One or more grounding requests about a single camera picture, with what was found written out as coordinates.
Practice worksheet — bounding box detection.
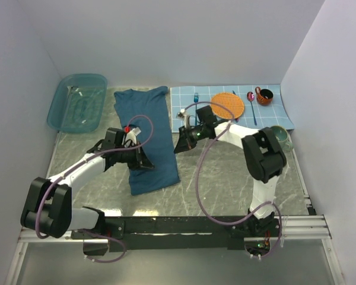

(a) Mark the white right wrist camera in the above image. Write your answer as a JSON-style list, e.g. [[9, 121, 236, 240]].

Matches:
[[176, 109, 191, 128]]

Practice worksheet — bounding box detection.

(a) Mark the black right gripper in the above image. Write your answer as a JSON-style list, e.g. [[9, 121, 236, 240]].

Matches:
[[173, 125, 206, 154]]

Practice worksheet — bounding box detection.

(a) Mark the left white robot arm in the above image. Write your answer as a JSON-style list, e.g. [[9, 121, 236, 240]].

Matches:
[[20, 126, 154, 239]]

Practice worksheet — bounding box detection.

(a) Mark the teal plastic bin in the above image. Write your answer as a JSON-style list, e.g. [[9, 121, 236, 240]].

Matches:
[[47, 74, 107, 134]]

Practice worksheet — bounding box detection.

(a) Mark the blue fork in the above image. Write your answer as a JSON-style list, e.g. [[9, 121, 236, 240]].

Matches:
[[193, 92, 199, 126]]

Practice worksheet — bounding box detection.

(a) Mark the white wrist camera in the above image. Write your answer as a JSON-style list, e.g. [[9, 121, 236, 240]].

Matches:
[[176, 109, 191, 128], [124, 127, 141, 147]]

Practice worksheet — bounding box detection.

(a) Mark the orange woven round trivet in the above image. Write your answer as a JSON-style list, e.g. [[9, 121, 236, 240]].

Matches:
[[211, 92, 245, 119]]

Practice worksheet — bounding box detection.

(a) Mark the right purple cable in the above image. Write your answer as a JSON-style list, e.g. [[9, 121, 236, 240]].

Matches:
[[179, 101, 282, 259]]

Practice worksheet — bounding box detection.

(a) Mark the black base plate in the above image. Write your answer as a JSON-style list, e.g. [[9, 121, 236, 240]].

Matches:
[[71, 216, 281, 255]]

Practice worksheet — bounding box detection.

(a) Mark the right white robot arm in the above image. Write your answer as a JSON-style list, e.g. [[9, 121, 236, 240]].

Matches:
[[174, 106, 287, 237]]

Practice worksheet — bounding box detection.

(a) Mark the aluminium rail frame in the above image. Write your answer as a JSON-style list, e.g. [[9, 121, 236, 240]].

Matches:
[[5, 152, 344, 284]]

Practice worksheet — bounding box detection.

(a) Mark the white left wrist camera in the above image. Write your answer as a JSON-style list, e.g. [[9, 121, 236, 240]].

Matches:
[[124, 127, 141, 147]]

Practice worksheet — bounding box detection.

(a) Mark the purple cable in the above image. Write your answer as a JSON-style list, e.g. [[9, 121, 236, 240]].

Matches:
[[35, 115, 154, 264], [179, 101, 282, 259]]

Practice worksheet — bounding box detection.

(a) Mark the green ceramic mug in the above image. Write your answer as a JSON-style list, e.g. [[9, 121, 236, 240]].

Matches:
[[271, 125, 293, 151]]

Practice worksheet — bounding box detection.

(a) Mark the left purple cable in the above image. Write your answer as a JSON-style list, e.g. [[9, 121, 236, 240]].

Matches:
[[35, 115, 154, 264]]

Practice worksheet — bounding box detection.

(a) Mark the orange black mug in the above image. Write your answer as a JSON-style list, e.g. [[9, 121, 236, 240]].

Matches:
[[255, 86, 274, 106]]

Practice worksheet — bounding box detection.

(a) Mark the iridescent spoon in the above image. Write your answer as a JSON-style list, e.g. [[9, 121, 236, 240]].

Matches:
[[246, 91, 257, 126]]

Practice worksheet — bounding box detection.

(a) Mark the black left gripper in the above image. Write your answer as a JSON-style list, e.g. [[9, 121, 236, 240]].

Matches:
[[115, 141, 155, 171]]

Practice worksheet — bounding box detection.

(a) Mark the blue checked placemat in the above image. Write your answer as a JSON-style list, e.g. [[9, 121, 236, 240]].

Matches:
[[170, 85, 295, 133]]

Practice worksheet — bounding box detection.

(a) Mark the blue t shirt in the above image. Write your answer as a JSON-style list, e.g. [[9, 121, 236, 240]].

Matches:
[[114, 86, 180, 196]]

